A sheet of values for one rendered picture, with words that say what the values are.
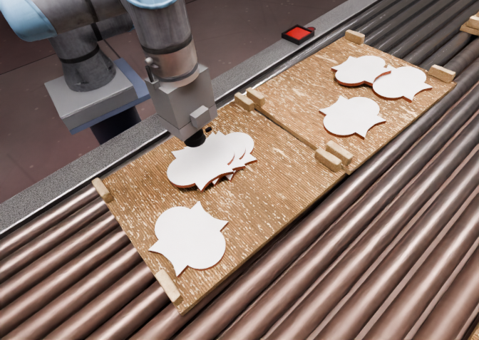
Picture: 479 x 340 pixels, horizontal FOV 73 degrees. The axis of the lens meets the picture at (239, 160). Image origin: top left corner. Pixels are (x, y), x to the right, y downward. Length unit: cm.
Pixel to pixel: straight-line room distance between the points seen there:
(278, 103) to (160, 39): 44
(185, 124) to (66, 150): 192
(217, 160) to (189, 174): 7
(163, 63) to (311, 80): 51
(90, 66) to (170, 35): 61
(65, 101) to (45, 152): 145
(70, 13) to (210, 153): 35
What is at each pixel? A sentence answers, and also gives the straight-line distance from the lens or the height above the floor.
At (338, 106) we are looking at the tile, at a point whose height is 95.
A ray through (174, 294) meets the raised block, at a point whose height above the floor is 96.
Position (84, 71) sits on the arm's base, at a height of 98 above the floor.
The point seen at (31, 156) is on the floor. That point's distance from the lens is 255.
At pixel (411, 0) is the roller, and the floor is 91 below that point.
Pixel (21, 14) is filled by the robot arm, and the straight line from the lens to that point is 54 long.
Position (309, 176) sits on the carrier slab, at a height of 94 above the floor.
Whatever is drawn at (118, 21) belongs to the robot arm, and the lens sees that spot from 103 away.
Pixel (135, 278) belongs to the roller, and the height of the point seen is 92.
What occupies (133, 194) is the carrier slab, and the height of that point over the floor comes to 94.
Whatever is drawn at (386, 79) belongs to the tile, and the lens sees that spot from 93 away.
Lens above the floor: 147
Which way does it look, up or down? 49 degrees down
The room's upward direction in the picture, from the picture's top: 8 degrees counter-clockwise
